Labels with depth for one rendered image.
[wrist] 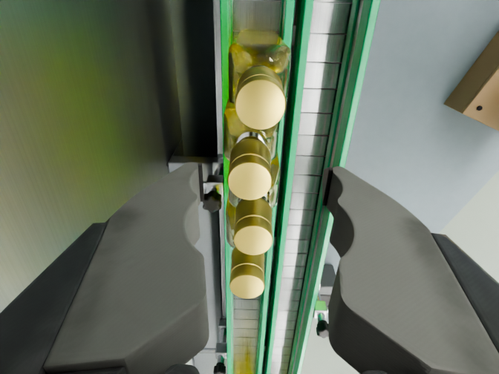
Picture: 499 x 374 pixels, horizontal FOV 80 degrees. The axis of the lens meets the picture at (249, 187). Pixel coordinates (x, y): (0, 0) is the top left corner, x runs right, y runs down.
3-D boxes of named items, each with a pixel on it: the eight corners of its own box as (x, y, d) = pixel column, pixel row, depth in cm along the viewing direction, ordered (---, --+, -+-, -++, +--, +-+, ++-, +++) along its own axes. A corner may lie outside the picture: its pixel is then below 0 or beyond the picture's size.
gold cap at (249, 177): (230, 137, 26) (226, 159, 22) (272, 139, 26) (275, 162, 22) (230, 174, 27) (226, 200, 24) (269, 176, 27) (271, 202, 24)
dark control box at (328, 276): (304, 262, 83) (308, 286, 76) (333, 263, 83) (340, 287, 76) (300, 283, 87) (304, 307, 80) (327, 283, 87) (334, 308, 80)
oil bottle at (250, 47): (237, 29, 42) (225, 46, 24) (278, 30, 42) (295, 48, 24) (237, 71, 45) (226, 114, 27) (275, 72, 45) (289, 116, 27)
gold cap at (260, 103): (237, 64, 23) (233, 76, 19) (284, 66, 23) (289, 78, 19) (236, 111, 24) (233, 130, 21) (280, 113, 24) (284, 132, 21)
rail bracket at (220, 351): (203, 315, 76) (193, 369, 64) (229, 315, 76) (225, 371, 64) (203, 325, 78) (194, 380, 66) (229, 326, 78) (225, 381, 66)
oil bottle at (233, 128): (234, 72, 45) (220, 116, 27) (271, 73, 45) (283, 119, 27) (234, 109, 48) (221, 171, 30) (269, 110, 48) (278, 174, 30)
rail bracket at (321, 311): (308, 273, 68) (318, 327, 56) (341, 274, 68) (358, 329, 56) (306, 285, 70) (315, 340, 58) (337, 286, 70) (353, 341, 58)
